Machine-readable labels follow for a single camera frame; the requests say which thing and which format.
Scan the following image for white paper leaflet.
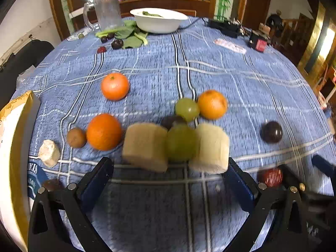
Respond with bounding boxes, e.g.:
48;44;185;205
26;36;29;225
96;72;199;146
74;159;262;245
213;39;247;54

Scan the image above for large round orange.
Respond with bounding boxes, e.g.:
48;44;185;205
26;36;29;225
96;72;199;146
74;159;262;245
86;113;123;151

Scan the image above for white box with yellow tape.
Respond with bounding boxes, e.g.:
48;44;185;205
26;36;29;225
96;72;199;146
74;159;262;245
0;91;41;252

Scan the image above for brown wooden door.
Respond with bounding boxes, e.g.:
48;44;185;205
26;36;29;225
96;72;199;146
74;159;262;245
243;0;272;29

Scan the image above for brown kiwi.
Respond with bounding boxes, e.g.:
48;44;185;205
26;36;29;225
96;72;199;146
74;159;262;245
66;127;87;148

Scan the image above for leafy greens in bowl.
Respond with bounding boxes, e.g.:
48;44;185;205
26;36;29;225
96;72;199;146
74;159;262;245
142;10;164;18

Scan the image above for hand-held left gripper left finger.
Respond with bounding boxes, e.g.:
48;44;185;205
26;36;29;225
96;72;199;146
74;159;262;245
28;157;114;252

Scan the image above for black power adapter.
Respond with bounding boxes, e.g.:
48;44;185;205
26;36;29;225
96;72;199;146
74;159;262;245
207;18;244;38

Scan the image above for clear plastic mug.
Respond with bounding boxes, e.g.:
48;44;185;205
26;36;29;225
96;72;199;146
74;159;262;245
83;0;123;31

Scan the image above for green leafy vegetable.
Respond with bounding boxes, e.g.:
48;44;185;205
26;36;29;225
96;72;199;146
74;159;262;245
95;20;149;49

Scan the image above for small sugarcane piece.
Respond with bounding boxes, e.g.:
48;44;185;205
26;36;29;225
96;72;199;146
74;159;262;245
38;140;61;168

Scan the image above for blue plaid tablecloth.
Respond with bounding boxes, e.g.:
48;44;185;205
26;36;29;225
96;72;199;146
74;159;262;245
16;16;336;252

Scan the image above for black chair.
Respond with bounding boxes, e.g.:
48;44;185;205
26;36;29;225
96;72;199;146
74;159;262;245
0;40;54;108

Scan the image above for mandarin with green stem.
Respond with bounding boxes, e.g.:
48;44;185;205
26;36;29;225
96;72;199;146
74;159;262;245
101;73;130;101

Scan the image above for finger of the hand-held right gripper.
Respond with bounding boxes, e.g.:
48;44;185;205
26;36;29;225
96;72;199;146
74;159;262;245
280;164;306;191
312;155;336;187

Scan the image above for wooden counter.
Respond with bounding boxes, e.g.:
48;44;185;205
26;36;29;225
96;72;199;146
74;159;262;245
118;0;210;19

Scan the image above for red and black box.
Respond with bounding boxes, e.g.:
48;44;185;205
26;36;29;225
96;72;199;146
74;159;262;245
248;33;268;52

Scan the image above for wooden stair railing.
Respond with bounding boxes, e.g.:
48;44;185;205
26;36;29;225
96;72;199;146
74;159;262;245
281;13;315;63

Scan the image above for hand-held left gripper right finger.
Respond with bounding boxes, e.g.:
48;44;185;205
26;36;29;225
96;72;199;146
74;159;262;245
226;157;306;252

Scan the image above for clear plastic bag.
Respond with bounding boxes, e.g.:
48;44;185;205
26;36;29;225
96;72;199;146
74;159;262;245
17;66;37;82

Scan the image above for small brown fruit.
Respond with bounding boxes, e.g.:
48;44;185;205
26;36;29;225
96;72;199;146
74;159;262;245
42;179;64;192

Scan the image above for bamboo wall decoration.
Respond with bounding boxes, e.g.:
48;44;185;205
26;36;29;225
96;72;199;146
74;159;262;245
214;0;234;23

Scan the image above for dark purple plum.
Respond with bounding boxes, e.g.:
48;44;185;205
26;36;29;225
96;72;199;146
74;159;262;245
260;121;284;144

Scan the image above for white bowl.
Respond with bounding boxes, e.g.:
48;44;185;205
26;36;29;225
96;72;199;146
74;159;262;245
130;8;188;34

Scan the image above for black jacket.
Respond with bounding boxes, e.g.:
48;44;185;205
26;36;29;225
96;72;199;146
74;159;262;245
265;10;285;32

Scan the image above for small dark plum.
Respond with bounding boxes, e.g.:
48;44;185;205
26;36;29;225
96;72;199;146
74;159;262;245
161;115;187;130

